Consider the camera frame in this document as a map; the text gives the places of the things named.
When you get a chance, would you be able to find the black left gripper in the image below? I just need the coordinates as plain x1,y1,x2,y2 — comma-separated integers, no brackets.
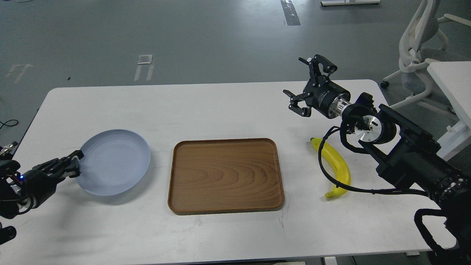
21,150,84,208

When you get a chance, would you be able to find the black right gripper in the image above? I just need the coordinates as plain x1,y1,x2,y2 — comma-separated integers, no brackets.
283,55,351,119

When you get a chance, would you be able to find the light blue plate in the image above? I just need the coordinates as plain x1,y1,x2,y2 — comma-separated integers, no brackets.
76,129,151,197

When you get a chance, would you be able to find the yellow banana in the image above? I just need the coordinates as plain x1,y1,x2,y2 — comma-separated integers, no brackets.
321,142,351,200

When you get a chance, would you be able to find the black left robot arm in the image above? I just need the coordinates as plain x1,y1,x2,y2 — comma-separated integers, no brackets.
0,142,84,219

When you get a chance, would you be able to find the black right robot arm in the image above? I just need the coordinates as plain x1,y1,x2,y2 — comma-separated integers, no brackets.
284,54,471,265

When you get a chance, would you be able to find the white office chair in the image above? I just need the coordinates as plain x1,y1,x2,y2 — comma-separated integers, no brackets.
380,0,470,110

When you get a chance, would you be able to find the brown wooden tray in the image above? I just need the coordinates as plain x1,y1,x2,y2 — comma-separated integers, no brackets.
167,138,285,215

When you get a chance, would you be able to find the white side table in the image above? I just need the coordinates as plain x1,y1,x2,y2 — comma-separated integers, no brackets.
427,61,471,161

